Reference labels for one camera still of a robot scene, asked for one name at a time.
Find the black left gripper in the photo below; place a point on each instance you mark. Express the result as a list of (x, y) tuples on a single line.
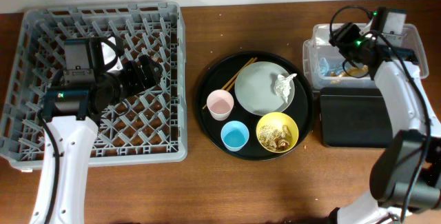
[(140, 83)]

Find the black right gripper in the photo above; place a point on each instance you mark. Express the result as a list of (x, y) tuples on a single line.
[(342, 37)]

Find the white napkin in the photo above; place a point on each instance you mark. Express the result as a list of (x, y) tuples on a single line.
[(282, 86)]

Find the pink plastic cup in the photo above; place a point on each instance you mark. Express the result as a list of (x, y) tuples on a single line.
[(220, 104)]

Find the blue plastic cup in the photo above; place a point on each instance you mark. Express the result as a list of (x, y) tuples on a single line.
[(234, 135)]

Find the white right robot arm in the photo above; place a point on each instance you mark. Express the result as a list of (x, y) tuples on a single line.
[(405, 180)]

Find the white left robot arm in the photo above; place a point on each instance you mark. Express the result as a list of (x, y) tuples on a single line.
[(70, 115)]

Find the clear plastic waste bin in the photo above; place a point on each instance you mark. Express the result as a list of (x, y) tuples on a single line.
[(318, 46)]

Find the grey plastic dishwasher rack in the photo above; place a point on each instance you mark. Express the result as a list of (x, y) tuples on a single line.
[(146, 128)]

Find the food scraps in clear bin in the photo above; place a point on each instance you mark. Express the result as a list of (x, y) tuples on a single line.
[(348, 72)]

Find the black rectangular bin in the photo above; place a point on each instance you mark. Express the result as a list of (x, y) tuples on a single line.
[(354, 117)]

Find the lower wooden chopstick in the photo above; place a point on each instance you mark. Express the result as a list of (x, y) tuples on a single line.
[(221, 76)]

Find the wooden chopstick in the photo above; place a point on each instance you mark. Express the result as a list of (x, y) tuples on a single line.
[(221, 76), (231, 82)]

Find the upper wooden chopstick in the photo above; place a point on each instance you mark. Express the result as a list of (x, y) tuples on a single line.
[(231, 82)]

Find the grey round plate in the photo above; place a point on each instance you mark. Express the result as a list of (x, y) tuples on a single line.
[(254, 88)]

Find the yellow bowl with food scraps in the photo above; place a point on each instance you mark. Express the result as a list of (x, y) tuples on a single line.
[(277, 132)]

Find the round black tray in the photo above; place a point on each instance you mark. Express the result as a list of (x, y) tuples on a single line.
[(301, 110)]

